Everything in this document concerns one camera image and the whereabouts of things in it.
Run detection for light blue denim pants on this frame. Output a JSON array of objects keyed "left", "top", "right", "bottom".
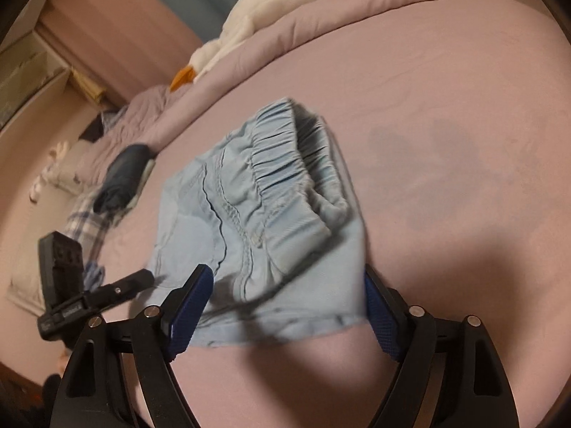
[{"left": 140, "top": 98, "right": 366, "bottom": 347}]

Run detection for blue frayed denim garment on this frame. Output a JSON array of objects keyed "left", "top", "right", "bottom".
[{"left": 83, "top": 261, "right": 106, "bottom": 292}]

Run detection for plaid pillow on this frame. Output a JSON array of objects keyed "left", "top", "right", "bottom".
[{"left": 64, "top": 187, "right": 113, "bottom": 265}]

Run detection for cream pillow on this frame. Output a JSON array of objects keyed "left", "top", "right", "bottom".
[{"left": 46, "top": 139, "right": 97, "bottom": 197}]

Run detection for dark blue folded jeans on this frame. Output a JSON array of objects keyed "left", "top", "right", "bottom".
[{"left": 93, "top": 143, "right": 154, "bottom": 214}]

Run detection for pink quilt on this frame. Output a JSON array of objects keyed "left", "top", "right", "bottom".
[{"left": 76, "top": 0, "right": 435, "bottom": 185}]

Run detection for wooden shelf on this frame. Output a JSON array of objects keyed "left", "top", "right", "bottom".
[{"left": 0, "top": 30, "right": 108, "bottom": 134}]

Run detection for pink bed sheet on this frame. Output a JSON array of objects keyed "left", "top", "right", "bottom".
[{"left": 101, "top": 0, "right": 570, "bottom": 427}]

